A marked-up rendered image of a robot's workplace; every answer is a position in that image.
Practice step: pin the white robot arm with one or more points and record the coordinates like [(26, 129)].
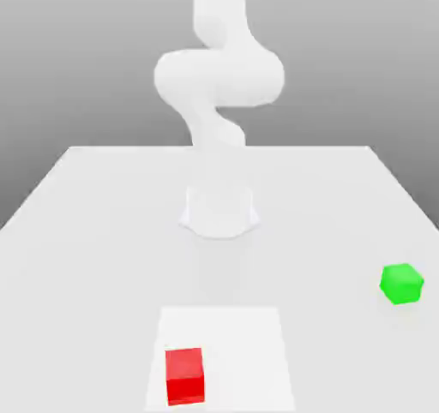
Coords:
[(219, 77)]

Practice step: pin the small red cube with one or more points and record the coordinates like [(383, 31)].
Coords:
[(184, 375)]

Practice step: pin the small green cube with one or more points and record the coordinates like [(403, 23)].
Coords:
[(402, 283)]

